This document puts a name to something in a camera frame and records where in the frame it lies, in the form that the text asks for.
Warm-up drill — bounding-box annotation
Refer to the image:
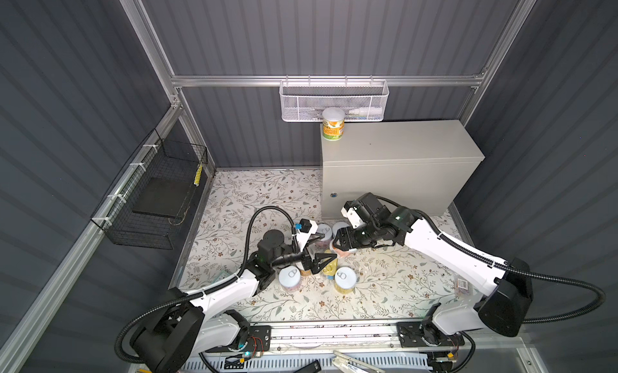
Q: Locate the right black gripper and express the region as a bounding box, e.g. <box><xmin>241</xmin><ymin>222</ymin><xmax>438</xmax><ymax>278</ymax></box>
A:
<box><xmin>330</xmin><ymin>222</ymin><xmax>378</xmax><ymax>249</ymax></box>

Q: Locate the green orange peach can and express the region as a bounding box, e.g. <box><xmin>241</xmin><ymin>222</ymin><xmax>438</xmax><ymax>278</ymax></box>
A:
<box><xmin>322</xmin><ymin>107</ymin><xmax>345</xmax><ymax>141</ymax></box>

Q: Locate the orange white pull-tab can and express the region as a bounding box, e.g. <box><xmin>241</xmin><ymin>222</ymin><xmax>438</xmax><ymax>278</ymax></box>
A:
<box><xmin>329</xmin><ymin>243</ymin><xmax>357</xmax><ymax>259</ymax></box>

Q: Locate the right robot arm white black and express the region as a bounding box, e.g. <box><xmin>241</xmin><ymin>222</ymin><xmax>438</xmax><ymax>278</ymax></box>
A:
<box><xmin>333</xmin><ymin>193</ymin><xmax>534</xmax><ymax>346</ymax></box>

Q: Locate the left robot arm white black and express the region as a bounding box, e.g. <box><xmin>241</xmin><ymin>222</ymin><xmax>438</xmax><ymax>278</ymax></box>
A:
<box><xmin>114</xmin><ymin>230</ymin><xmax>336</xmax><ymax>372</ymax></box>

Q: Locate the pink pull-tab can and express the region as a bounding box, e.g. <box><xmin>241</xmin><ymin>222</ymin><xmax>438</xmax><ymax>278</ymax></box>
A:
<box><xmin>315</xmin><ymin>223</ymin><xmax>333</xmax><ymax>248</ymax></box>

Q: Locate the yellow oval sardine tin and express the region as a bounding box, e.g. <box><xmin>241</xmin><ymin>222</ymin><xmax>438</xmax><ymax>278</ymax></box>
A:
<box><xmin>322</xmin><ymin>259</ymin><xmax>338</xmax><ymax>280</ymax></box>

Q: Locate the light blue pull-tab can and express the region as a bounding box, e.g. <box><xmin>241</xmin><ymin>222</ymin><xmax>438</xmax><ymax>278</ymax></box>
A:
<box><xmin>332</xmin><ymin>222</ymin><xmax>349</xmax><ymax>236</ymax></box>

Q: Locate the pink can front left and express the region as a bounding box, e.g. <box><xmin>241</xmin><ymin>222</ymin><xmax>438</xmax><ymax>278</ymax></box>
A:
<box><xmin>278</xmin><ymin>265</ymin><xmax>302</xmax><ymax>292</ymax></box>

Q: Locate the yellow pull-tab can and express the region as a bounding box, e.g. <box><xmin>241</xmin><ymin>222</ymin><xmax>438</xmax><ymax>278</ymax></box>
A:
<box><xmin>334</xmin><ymin>267</ymin><xmax>357</xmax><ymax>294</ymax></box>

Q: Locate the beige metal cabinet box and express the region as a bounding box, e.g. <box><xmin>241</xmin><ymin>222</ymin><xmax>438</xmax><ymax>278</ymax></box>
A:
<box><xmin>321</xmin><ymin>120</ymin><xmax>484</xmax><ymax>219</ymax></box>

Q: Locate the small teal clock card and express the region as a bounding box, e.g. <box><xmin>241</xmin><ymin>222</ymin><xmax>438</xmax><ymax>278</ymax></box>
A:
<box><xmin>212</xmin><ymin>270</ymin><xmax>231</xmax><ymax>284</ymax></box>

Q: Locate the white tube in basket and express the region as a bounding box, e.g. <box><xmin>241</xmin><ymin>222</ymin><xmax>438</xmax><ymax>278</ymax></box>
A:
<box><xmin>346</xmin><ymin>107</ymin><xmax>384</xmax><ymax>121</ymax></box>

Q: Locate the yellow tag on basket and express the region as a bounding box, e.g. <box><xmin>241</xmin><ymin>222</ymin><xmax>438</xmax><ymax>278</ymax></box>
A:
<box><xmin>193</xmin><ymin>164</ymin><xmax>203</xmax><ymax>187</ymax></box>

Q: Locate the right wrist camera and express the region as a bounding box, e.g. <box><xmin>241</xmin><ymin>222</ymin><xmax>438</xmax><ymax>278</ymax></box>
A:
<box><xmin>341</xmin><ymin>202</ymin><xmax>365</xmax><ymax>229</ymax></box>

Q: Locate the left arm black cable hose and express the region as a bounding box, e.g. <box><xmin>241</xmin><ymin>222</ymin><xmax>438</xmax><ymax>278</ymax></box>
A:
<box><xmin>113</xmin><ymin>206</ymin><xmax>296</xmax><ymax>364</ymax></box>

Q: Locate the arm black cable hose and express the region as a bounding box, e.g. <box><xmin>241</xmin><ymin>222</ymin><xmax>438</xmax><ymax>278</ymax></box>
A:
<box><xmin>113</xmin><ymin>206</ymin><xmax>296</xmax><ymax>364</ymax></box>
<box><xmin>373</xmin><ymin>195</ymin><xmax>607</xmax><ymax>325</ymax></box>

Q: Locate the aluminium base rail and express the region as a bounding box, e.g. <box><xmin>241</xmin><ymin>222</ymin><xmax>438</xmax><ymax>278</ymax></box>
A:
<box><xmin>129</xmin><ymin>317</ymin><xmax>527</xmax><ymax>359</ymax></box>

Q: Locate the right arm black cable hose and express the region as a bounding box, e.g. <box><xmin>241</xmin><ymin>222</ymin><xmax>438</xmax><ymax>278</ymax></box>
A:
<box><xmin>373</xmin><ymin>195</ymin><xmax>607</xmax><ymax>325</ymax></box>

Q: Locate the white wire mesh basket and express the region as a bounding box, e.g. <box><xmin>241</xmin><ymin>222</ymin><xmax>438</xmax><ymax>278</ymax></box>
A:
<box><xmin>278</xmin><ymin>78</ymin><xmax>389</xmax><ymax>123</ymax></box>

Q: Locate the black wire mesh basket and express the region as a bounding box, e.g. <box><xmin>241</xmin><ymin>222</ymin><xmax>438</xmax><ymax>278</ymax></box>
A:
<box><xmin>91</xmin><ymin>131</ymin><xmax>209</xmax><ymax>251</ymax></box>

